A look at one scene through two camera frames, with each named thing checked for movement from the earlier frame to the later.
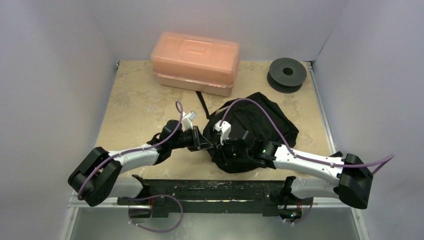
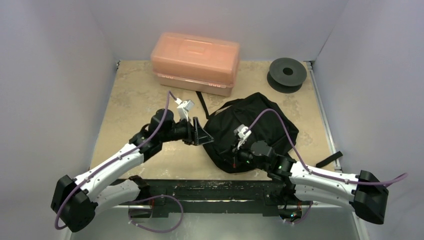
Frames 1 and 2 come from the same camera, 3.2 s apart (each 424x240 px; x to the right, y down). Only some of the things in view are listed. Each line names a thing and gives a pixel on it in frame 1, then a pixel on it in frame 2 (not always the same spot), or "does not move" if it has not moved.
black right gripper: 224,147 → 240,153
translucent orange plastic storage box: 194,63 does not move
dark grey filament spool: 286,75 does not move
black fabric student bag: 257,114 does not move
